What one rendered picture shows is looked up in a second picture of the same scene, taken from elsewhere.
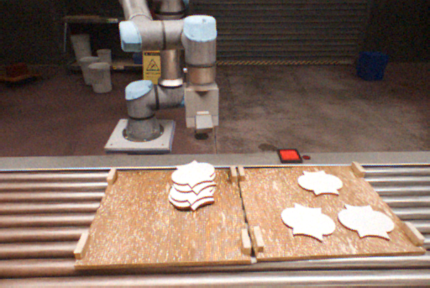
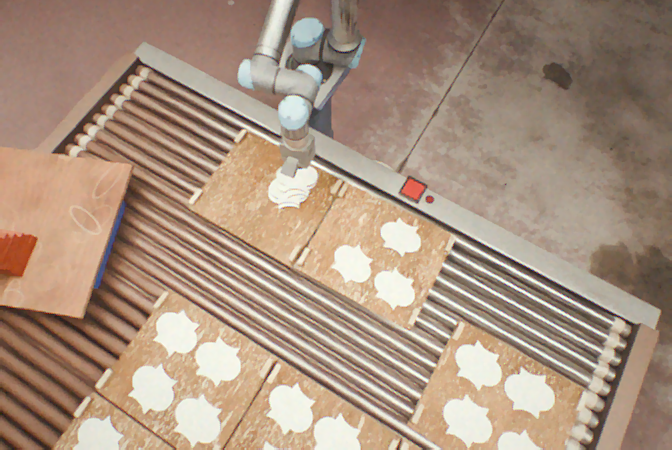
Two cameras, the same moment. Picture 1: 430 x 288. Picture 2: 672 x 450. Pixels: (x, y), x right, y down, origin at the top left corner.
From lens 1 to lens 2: 1.14 m
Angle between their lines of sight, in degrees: 44
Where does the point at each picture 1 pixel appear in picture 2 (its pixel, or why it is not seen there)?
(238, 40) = not seen: outside the picture
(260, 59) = not seen: outside the picture
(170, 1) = not seen: outside the picture
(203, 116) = (290, 163)
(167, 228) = (254, 212)
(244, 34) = not seen: outside the picture
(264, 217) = (325, 242)
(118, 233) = (222, 198)
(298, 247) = (327, 277)
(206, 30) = (290, 124)
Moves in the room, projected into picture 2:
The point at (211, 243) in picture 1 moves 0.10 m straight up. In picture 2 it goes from (274, 241) to (271, 231)
